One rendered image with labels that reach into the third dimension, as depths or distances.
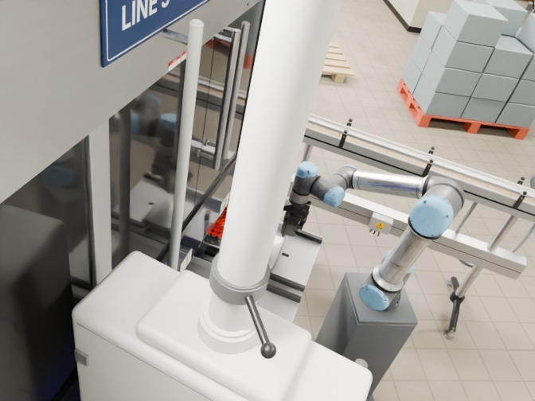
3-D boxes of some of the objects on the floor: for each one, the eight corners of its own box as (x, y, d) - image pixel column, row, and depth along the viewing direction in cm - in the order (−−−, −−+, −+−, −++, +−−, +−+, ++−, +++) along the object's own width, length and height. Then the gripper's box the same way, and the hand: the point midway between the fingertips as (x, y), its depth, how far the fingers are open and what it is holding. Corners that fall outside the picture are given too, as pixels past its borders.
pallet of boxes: (417, 126, 488) (469, 13, 416) (396, 89, 545) (438, -16, 473) (523, 140, 510) (589, 34, 438) (491, 103, 567) (545, 4, 495)
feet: (441, 336, 291) (451, 322, 282) (444, 278, 329) (453, 265, 321) (454, 341, 290) (465, 328, 281) (456, 282, 328) (466, 269, 320)
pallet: (237, 71, 505) (239, 60, 497) (234, 36, 569) (236, 26, 562) (353, 87, 529) (356, 76, 521) (337, 52, 593) (339, 43, 586)
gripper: (308, 209, 181) (294, 249, 194) (314, 196, 188) (301, 235, 201) (286, 201, 182) (275, 241, 195) (293, 188, 189) (281, 227, 202)
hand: (282, 233), depth 198 cm, fingers closed
